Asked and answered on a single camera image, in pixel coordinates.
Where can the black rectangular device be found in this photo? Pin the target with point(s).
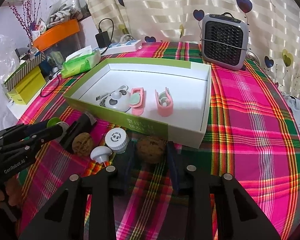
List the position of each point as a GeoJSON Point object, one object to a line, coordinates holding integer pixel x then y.
{"type": "Point", "coordinates": [84, 124]}

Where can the black power adapter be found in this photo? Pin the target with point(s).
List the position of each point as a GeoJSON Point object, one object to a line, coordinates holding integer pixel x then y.
{"type": "Point", "coordinates": [102, 39]}

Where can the green white cardboard box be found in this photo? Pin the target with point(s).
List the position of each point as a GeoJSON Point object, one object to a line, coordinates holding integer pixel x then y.
{"type": "Point", "coordinates": [189, 84]}

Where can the grey mini heater fan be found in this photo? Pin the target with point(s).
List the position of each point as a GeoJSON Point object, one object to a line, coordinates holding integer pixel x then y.
{"type": "Point", "coordinates": [224, 40]}

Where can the green tissue pack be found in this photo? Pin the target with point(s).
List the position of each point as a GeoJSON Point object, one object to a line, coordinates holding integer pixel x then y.
{"type": "Point", "coordinates": [80, 61]}

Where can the clear plastic storage bin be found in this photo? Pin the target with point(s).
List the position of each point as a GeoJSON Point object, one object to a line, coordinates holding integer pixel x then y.
{"type": "Point", "coordinates": [56, 54]}

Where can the white panda round gadget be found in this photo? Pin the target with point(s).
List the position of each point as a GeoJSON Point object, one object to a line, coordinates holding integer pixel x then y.
{"type": "Point", "coordinates": [119, 99]}

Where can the purple dried flower branches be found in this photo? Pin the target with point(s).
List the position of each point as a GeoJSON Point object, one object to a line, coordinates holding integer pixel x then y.
{"type": "Point", "coordinates": [29, 17]}

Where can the pink green clip case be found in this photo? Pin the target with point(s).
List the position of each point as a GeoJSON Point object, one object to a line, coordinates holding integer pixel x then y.
{"type": "Point", "coordinates": [137, 100]}

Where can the white mushroom shaped plug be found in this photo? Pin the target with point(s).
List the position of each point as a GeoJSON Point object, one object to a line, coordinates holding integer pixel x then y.
{"type": "Point", "coordinates": [101, 155]}

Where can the heart pattern curtain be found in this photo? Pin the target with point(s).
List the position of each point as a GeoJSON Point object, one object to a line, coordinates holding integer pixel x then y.
{"type": "Point", "coordinates": [274, 28]}

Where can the pink nail clipper case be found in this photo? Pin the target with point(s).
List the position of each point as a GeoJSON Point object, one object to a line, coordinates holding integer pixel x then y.
{"type": "Point", "coordinates": [164, 103]}

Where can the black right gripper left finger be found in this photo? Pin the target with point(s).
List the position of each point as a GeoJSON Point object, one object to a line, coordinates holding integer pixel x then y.
{"type": "Point", "coordinates": [62, 216]}

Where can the yellow box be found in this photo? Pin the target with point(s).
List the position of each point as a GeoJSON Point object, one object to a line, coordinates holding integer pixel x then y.
{"type": "Point", "coordinates": [26, 88]}

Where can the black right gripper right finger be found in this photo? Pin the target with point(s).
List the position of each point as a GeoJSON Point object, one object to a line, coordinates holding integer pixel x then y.
{"type": "Point", "coordinates": [238, 215]}

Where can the person's left hand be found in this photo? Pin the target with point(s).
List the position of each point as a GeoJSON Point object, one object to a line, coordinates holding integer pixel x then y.
{"type": "Point", "coordinates": [13, 191]}

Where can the striped box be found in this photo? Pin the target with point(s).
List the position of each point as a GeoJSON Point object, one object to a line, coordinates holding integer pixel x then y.
{"type": "Point", "coordinates": [22, 71]}

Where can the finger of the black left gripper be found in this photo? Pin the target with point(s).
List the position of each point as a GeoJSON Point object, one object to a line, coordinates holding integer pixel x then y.
{"type": "Point", "coordinates": [39, 138]}
{"type": "Point", "coordinates": [21, 131]}

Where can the plaid tablecloth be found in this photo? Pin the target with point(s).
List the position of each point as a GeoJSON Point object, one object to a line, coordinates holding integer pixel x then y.
{"type": "Point", "coordinates": [251, 133]}

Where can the brown walnut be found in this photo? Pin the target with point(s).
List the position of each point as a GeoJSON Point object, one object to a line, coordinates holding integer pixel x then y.
{"type": "Point", "coordinates": [83, 145]}
{"type": "Point", "coordinates": [150, 149]}

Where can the orange storage bin lid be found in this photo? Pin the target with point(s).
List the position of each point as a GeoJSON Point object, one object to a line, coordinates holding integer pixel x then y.
{"type": "Point", "coordinates": [56, 34]}

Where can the white blue power strip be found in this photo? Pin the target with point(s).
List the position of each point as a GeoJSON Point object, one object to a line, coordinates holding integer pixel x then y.
{"type": "Point", "coordinates": [130, 46]}

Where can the green white spool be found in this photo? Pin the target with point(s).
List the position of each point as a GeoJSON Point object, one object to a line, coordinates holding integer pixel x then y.
{"type": "Point", "coordinates": [57, 121]}

